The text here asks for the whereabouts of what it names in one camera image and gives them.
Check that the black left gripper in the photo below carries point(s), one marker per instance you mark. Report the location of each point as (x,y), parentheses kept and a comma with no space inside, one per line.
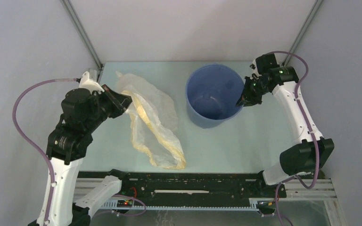
(122,101)

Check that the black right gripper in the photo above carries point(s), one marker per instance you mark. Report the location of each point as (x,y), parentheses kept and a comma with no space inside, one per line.
(246,99)

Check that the blue plastic trash bin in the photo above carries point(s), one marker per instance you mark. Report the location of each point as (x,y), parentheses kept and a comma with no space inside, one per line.
(212,92)

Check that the translucent cream plastic trash bag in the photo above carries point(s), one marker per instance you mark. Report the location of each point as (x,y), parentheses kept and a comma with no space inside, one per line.
(154,122)

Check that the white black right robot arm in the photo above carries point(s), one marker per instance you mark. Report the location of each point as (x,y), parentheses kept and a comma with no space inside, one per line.
(311,149)

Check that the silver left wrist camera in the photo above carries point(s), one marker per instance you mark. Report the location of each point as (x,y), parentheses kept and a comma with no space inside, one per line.
(86,82)

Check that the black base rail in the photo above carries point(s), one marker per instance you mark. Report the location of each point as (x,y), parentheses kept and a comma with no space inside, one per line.
(192,187)

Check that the left aluminium frame post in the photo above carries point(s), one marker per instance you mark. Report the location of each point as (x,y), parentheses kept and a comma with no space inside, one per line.
(69,8)

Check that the aluminium frame post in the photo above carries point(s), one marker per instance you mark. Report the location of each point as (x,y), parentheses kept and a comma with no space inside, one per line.
(306,24)
(69,8)

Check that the white slotted cable duct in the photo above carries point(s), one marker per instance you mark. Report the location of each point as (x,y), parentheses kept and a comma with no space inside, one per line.
(250,205)

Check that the right aluminium frame post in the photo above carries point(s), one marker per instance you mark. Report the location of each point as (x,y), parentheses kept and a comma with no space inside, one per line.
(306,24)

